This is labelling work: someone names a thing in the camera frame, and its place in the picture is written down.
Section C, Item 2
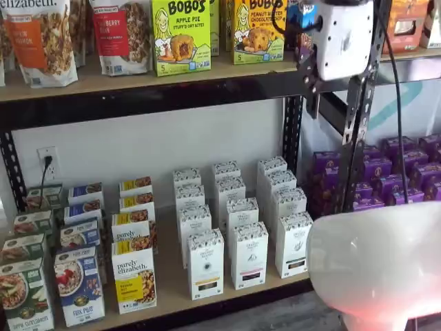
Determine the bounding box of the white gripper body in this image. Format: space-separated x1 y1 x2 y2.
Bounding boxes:
315 0 376 82

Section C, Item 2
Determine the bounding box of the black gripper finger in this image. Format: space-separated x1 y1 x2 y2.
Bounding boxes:
302 71 322 119
295 32 316 75

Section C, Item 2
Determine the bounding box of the white box green strip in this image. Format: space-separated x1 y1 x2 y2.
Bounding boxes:
274 211 315 280

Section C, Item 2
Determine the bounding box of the blue snack box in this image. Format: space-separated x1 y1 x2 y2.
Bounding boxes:
285 0 318 36

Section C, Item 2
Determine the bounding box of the yellow bobos peanut butter box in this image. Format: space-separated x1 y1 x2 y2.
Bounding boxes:
234 0 288 66
224 0 237 53

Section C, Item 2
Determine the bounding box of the orange snack box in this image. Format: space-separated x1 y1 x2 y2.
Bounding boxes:
381 0 432 55

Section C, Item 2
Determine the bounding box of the purple snack box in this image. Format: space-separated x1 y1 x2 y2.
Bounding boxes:
387 187 425 207
400 149 431 170
362 157 394 181
418 134 441 153
352 197 386 212
378 173 407 194
360 145 382 162
414 162 441 184
311 151 343 179
306 174 342 217
383 136 417 157
422 180 441 201
353 181 376 201

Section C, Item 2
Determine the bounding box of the white organic pantry box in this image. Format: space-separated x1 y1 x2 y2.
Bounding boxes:
256 156 289 194
225 197 260 259
212 161 241 183
178 204 213 270
269 187 308 239
264 169 298 208
172 168 203 190
214 176 247 235
174 183 206 212

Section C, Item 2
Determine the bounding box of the white snack box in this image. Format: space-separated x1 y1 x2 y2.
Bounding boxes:
419 0 441 50

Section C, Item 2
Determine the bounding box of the green bobos apple pie box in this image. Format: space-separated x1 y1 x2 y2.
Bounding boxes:
209 0 222 57
150 0 212 78

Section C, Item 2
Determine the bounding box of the white box pink strip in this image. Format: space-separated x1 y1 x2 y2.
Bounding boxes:
229 221 269 291

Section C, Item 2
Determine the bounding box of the wooden shelf board with bags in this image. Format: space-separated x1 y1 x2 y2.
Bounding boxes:
0 50 302 103

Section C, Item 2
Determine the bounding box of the yellow purely elizabeth box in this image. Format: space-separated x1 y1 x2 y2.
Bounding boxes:
110 237 157 315
110 208 159 255
119 176 154 198
119 192 156 221

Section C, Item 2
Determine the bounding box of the white box yellow strip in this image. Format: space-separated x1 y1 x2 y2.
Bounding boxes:
186 228 225 301

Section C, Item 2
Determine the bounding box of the blue flax plus oatmeal box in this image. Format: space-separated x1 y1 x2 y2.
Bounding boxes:
59 220 101 252
63 199 103 227
67 182 105 207
54 245 106 328

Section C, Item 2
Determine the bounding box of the wooden shelf board with boxes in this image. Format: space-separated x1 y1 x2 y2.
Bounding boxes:
0 192 315 331

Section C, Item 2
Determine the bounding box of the green apple cinnamon oatmeal box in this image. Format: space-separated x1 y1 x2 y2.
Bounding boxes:
13 210 55 239
0 258 56 331
26 183 64 214
0 233 48 267

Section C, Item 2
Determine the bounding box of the red label granola bag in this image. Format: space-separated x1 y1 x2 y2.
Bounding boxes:
90 0 155 77

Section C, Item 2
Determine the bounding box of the orange label granola bag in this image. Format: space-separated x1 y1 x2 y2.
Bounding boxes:
0 0 79 89

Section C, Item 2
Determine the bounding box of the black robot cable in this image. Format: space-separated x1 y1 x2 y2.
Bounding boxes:
380 0 411 205

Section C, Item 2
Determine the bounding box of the black metal shelf frame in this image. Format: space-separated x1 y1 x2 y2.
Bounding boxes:
0 70 347 331

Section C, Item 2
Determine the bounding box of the white wall outlet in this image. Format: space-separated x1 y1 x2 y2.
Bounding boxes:
37 147 61 181

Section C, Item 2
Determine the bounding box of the black power cord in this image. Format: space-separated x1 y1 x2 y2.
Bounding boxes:
39 155 54 210

